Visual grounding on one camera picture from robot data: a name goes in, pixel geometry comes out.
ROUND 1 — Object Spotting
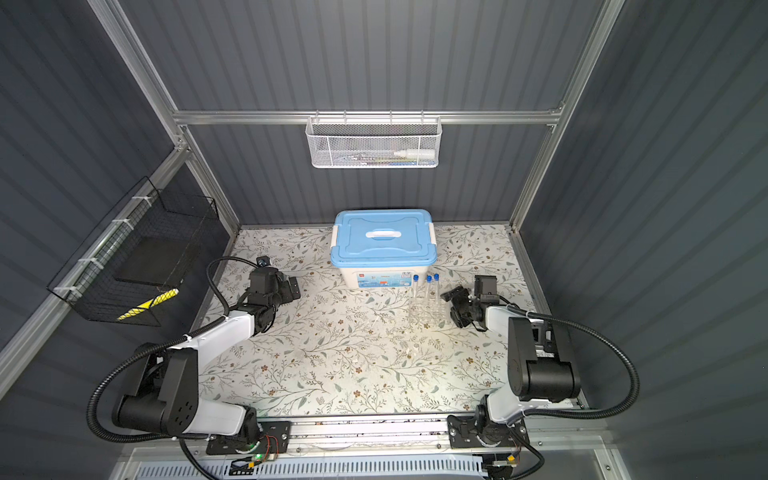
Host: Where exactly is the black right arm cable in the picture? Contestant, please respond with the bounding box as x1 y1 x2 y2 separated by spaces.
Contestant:
497 296 641 421

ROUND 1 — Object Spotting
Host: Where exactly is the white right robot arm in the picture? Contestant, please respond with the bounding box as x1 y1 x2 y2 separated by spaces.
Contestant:
440 275 581 448

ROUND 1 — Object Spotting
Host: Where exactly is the black wire mesh basket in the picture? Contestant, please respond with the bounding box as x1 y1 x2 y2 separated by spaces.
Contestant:
47 177 220 326

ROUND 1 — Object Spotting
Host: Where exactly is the black pad in basket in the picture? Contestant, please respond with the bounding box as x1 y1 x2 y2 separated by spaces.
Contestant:
114 237 200 289

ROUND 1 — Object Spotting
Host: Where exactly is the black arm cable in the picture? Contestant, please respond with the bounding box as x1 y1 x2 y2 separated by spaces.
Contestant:
497 296 641 421
85 256 259 480

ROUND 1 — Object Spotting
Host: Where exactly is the blue plastic bin lid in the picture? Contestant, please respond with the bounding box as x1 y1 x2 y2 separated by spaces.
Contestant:
330 209 438 268

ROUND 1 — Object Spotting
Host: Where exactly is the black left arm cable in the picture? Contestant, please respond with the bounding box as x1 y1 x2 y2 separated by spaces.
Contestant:
85 256 259 480

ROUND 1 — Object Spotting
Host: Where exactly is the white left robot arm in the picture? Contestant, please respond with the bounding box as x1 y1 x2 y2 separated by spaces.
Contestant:
112 256 301 444

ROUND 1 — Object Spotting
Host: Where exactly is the white wire mesh basket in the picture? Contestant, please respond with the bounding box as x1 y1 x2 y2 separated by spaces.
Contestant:
305 119 443 169

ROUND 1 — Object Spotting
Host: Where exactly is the white bottle in basket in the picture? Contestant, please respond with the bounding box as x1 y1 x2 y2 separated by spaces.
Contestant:
393 149 437 161

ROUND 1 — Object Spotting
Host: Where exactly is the white plastic storage bin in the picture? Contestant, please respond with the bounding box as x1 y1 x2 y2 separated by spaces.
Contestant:
340 266 429 289

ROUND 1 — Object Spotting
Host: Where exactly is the clear test tube rack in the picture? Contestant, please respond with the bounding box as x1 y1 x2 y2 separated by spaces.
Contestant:
407 284 445 328

